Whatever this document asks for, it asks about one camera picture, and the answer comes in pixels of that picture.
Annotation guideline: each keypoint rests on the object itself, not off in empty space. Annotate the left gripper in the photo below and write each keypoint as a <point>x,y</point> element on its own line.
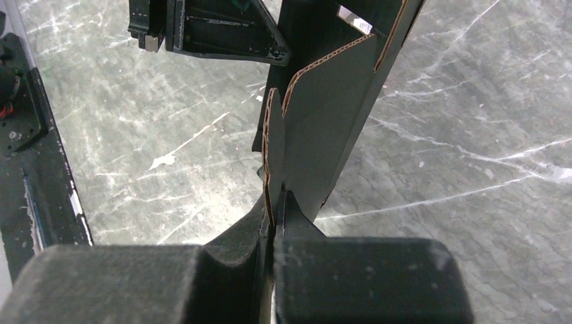
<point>209,29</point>

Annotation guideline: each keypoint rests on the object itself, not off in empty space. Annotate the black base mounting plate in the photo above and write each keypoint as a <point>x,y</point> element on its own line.
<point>40,206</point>

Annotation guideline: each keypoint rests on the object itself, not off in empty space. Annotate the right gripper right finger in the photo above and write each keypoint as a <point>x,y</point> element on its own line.
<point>321,279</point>

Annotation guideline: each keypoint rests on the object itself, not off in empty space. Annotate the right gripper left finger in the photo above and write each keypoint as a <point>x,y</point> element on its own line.
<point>223,281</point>

